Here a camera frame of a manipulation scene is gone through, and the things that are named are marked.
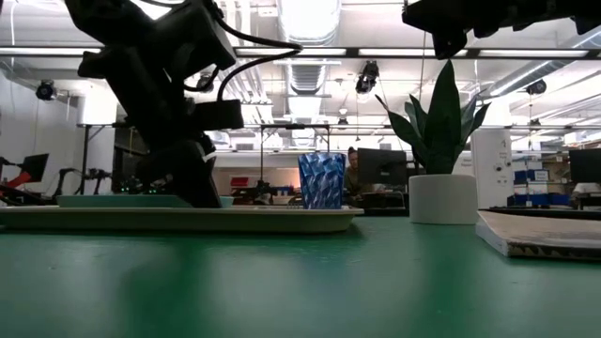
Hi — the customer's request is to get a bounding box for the small tilted black monitor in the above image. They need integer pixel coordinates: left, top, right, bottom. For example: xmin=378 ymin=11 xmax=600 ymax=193
xmin=18 ymin=153 xmax=50 ymax=184

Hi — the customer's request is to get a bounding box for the person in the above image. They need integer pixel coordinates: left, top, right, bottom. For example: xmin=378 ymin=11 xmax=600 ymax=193
xmin=345 ymin=146 xmax=377 ymax=198

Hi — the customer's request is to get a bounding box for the black table frame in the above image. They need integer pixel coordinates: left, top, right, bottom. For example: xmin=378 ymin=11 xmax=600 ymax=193
xmin=478 ymin=205 xmax=601 ymax=221

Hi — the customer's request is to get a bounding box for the black hanging camera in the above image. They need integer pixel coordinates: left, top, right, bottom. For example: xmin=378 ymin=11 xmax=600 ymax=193
xmin=196 ymin=70 xmax=216 ymax=93
xmin=35 ymin=80 xmax=57 ymax=102
xmin=355 ymin=60 xmax=380 ymax=95
xmin=525 ymin=78 xmax=548 ymax=96

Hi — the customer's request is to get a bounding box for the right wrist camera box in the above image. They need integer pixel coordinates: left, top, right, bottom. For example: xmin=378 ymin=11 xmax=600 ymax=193
xmin=432 ymin=28 xmax=469 ymax=61

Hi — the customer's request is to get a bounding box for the dark cabinet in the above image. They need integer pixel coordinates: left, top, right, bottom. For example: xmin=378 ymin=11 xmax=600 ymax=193
xmin=112 ymin=126 xmax=151 ymax=190

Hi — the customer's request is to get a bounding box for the large black monitor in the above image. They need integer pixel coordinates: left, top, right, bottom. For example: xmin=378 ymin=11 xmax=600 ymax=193
xmin=568 ymin=147 xmax=601 ymax=187

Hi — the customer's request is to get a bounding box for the red object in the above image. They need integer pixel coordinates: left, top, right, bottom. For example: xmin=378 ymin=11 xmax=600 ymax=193
xmin=0 ymin=171 xmax=34 ymax=198

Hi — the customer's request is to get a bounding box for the blue patterned plastic cup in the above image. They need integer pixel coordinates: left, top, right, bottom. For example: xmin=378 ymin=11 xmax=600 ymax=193
xmin=297 ymin=152 xmax=347 ymax=210

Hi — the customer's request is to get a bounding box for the beige plastic tray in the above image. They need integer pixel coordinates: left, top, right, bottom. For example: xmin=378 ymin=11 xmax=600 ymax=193
xmin=0 ymin=205 xmax=365 ymax=235

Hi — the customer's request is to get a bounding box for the green snake plant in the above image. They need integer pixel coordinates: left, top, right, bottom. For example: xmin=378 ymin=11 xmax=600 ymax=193
xmin=374 ymin=59 xmax=492 ymax=176

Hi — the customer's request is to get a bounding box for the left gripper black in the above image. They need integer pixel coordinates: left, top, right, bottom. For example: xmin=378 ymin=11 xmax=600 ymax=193
xmin=77 ymin=2 xmax=239 ymax=208

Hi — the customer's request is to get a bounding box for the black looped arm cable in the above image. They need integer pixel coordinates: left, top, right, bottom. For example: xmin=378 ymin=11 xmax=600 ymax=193
xmin=213 ymin=16 xmax=304 ymax=102

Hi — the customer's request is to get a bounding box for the white pillar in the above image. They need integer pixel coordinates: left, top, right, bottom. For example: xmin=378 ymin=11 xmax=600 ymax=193
xmin=470 ymin=127 xmax=514 ymax=209

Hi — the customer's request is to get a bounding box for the teal plate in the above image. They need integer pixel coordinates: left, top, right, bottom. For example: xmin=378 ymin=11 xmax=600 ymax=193
xmin=55 ymin=194 xmax=235 ymax=209

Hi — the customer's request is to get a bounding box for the row of blue bins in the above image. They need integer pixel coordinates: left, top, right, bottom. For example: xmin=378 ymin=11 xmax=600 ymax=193
xmin=506 ymin=192 xmax=574 ymax=207

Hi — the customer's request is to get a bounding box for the black metal frame stand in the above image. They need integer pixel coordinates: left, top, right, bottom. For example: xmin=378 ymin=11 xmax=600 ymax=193
xmin=259 ymin=123 xmax=331 ymax=189

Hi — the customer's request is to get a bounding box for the blue storage bin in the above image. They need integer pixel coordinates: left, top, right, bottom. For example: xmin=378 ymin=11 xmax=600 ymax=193
xmin=514 ymin=168 xmax=550 ymax=183

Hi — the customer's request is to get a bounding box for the green table mat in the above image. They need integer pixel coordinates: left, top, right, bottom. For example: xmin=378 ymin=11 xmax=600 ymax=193
xmin=0 ymin=216 xmax=601 ymax=338

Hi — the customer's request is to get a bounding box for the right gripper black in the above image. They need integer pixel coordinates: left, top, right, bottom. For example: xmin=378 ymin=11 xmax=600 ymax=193
xmin=402 ymin=0 xmax=478 ymax=37

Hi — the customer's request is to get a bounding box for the white plant pot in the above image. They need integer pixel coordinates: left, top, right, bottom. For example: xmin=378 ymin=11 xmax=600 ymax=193
xmin=408 ymin=174 xmax=479 ymax=225

